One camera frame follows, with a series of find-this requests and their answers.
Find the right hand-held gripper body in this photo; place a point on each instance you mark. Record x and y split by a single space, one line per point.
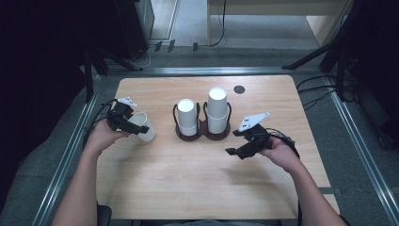
257 135

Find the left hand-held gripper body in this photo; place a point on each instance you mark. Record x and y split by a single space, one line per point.
118 117

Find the dark brown double cup holder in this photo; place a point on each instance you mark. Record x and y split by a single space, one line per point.
203 130

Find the person's left hand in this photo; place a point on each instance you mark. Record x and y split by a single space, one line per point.
100 136

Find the person's right hand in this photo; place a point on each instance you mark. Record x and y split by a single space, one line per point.
284 153

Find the black round table grommet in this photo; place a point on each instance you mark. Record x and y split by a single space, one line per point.
239 89

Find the black metal stand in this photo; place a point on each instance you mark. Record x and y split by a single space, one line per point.
89 75

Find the black tape strip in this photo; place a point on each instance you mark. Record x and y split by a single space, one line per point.
329 190

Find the dark cabinet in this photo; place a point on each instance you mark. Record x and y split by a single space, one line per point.
133 28

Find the light wooden panel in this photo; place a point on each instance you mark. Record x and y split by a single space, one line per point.
163 19

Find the black tripod stand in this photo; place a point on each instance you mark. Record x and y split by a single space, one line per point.
332 50

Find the light wooden furniture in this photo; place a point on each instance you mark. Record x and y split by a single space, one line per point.
276 8

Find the metal floor rail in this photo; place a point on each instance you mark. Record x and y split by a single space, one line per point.
360 147
72 147

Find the small black floor bracket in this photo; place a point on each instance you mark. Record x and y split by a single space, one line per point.
195 47
171 45
158 46

